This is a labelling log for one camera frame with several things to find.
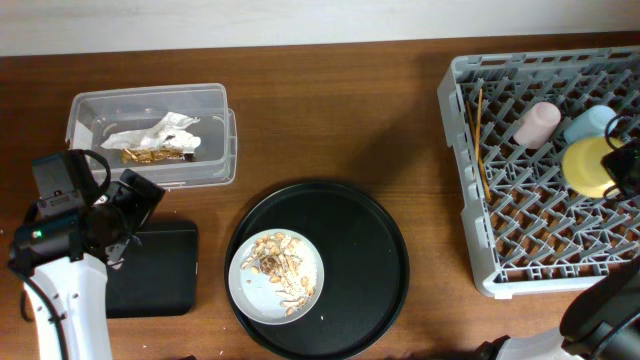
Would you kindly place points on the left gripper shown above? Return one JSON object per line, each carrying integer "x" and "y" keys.
{"x": 143, "y": 205}

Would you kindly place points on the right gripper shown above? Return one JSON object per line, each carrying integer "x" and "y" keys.
{"x": 613, "y": 160}

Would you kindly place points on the yellow bowl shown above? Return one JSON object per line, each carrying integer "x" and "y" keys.
{"x": 582, "y": 168}

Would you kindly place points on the blue cup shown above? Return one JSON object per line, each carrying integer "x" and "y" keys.
{"x": 591, "y": 123}

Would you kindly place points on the gold snack wrapper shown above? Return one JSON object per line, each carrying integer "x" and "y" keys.
{"x": 147, "y": 156}

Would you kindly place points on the white tissue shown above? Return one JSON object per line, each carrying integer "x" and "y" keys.
{"x": 169, "y": 133}

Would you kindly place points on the pink cup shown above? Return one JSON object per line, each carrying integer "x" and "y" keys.
{"x": 537, "y": 125}

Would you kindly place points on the wooden chopstick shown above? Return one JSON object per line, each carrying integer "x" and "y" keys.
{"x": 477, "y": 133}
{"x": 472, "y": 121}

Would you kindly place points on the food scraps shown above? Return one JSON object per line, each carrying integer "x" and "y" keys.
{"x": 282, "y": 265}

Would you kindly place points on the grey plate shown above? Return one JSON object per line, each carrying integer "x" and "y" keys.
{"x": 260, "y": 295}

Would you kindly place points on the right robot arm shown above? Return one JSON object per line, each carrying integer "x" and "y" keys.
{"x": 603, "y": 321}

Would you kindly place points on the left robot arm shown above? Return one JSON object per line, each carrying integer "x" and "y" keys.
{"x": 61, "y": 255}

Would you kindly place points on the clear plastic waste bin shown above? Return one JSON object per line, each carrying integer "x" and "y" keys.
{"x": 94, "y": 116}

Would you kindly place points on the grey dishwasher rack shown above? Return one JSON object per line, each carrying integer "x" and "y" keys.
{"x": 538, "y": 235}

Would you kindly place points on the black rectangular tray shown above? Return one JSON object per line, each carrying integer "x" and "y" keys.
{"x": 158, "y": 276}

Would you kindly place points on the round black serving tray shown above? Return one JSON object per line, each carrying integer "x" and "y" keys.
{"x": 366, "y": 265}

